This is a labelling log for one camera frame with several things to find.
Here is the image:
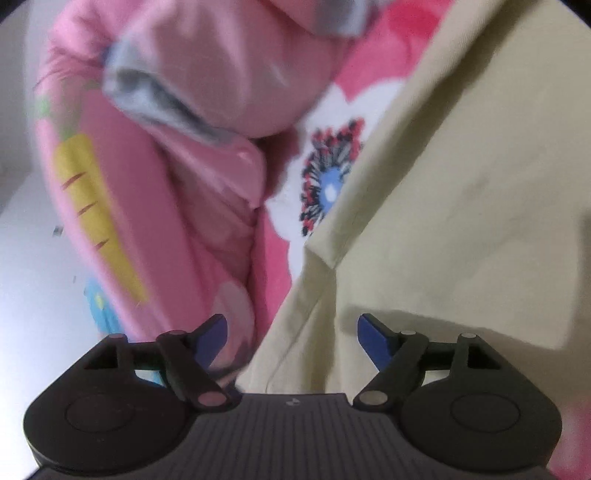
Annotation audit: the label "beige khaki trousers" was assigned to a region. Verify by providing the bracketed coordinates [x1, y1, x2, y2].
[232, 0, 591, 398]

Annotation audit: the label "pink floral fleece blanket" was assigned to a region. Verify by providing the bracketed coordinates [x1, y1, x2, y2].
[248, 0, 591, 480]

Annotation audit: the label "pink patterned quilt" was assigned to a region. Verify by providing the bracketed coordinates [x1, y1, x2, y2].
[36, 1, 379, 382]

